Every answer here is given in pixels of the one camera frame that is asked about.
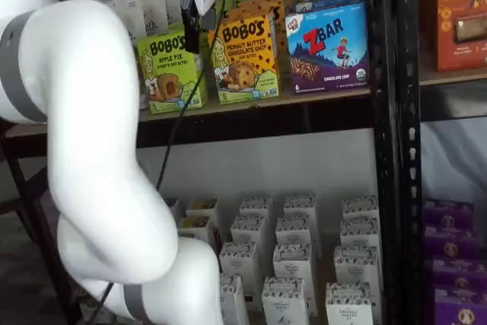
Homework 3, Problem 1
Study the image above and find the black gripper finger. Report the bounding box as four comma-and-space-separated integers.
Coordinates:
181, 0, 199, 55
200, 2, 218, 31

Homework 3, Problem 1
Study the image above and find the green Bobo's apple pie box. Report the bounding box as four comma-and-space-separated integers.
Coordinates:
136, 31, 209, 116
213, 0, 248, 13
167, 20, 188, 37

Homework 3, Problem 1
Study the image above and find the wooden shelf board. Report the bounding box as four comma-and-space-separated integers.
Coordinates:
419, 67, 487, 87
0, 88, 372, 139

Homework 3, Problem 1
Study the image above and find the black metal shelf beam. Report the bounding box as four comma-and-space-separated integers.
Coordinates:
0, 94, 381, 161
420, 81, 487, 123

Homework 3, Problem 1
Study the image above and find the black metal shelf upright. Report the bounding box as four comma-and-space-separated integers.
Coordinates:
363, 0, 404, 325
0, 138, 83, 325

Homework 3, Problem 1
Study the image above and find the large orange snack box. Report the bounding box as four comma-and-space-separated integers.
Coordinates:
422, 0, 487, 74

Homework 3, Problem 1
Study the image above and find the purple snack box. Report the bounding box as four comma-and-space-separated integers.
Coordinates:
433, 288, 487, 325
431, 258, 487, 292
424, 199, 475, 229
424, 225, 479, 261

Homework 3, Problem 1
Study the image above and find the white purely elizabeth granola bag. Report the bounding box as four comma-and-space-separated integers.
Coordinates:
107, 0, 146, 43
141, 0, 169, 37
166, 0, 187, 25

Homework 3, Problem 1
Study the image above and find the white speckled carton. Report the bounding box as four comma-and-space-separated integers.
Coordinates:
341, 196, 380, 223
276, 216, 314, 250
284, 194, 319, 227
272, 244, 314, 283
220, 274, 250, 325
261, 277, 310, 325
326, 282, 373, 325
239, 197, 273, 223
333, 245, 380, 288
339, 218, 380, 250
219, 241, 258, 284
231, 215, 267, 250

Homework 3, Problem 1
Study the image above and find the black upright with keyhole slots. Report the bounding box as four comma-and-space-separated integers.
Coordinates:
395, 0, 424, 325

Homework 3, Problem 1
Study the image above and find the white backdrop sheet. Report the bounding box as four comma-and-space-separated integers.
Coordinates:
420, 117, 487, 202

